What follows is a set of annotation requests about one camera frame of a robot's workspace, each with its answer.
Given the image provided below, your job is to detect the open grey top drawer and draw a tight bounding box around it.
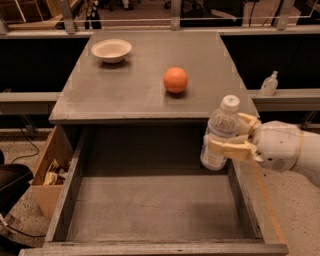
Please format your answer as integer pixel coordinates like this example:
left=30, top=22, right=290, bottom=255
left=19, top=125, right=288, bottom=256

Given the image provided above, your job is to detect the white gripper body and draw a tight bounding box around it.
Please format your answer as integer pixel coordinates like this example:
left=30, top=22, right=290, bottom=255
left=253, top=121, right=302, bottom=171

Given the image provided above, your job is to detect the white paper bowl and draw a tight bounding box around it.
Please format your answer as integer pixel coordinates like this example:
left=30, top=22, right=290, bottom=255
left=91, top=39, right=132, bottom=64

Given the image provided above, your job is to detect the orange ball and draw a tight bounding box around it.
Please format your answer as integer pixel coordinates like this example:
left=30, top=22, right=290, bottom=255
left=163, top=67, right=188, bottom=93

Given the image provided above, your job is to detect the black floor cable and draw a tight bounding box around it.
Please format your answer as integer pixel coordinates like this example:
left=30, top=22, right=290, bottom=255
left=10, top=126, right=41, bottom=165

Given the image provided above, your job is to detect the clear plastic water bottle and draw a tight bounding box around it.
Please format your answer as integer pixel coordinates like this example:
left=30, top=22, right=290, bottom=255
left=200, top=95, right=240, bottom=171

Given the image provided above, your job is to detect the cardboard box with scraps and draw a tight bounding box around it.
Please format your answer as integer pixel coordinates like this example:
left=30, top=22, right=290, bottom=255
left=32, top=126, right=73, bottom=220

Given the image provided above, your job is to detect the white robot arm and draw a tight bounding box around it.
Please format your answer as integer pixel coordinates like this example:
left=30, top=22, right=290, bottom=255
left=205, top=113, right=320, bottom=187

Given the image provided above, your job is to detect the small sanitizer pump bottle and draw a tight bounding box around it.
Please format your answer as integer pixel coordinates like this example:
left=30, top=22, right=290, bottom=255
left=260, top=71, right=278, bottom=96

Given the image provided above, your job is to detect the grey cabinet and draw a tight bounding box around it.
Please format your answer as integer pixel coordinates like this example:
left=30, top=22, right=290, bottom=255
left=50, top=31, right=245, bottom=159

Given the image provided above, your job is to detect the grey bench rail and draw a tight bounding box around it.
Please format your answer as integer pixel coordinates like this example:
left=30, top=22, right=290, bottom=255
left=0, top=87, right=320, bottom=121

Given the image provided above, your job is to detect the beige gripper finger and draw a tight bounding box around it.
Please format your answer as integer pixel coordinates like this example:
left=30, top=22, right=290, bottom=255
left=208, top=140, right=255, bottom=161
left=238, top=113, right=261, bottom=135

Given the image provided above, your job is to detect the black chair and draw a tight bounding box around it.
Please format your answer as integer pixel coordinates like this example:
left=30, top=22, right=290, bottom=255
left=0, top=150, right=33, bottom=217

